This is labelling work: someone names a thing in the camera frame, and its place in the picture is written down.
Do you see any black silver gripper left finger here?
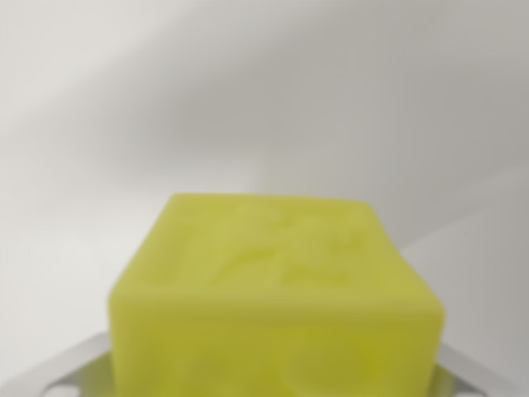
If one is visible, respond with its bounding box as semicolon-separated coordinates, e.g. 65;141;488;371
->
0;332;119;397

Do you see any black silver gripper right finger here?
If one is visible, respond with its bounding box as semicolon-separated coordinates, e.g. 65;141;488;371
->
429;342;497;397

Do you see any yellow embossed cube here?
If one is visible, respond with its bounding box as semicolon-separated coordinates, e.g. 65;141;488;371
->
107;192;447;397

